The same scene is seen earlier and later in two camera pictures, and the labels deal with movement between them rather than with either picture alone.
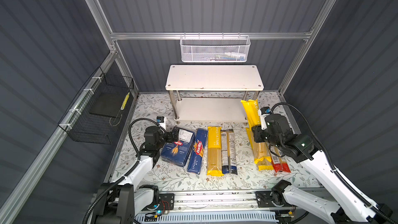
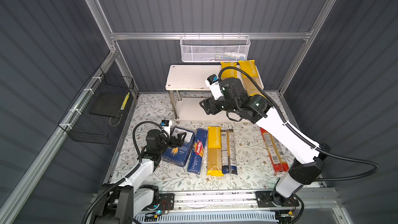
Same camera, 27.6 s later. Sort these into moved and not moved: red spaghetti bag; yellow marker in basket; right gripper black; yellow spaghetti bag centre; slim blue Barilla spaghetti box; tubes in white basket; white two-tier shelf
Moved: right gripper black
Not moved: white two-tier shelf; yellow marker in basket; slim blue Barilla spaghetti box; red spaghetti bag; yellow spaghetti bag centre; tubes in white basket
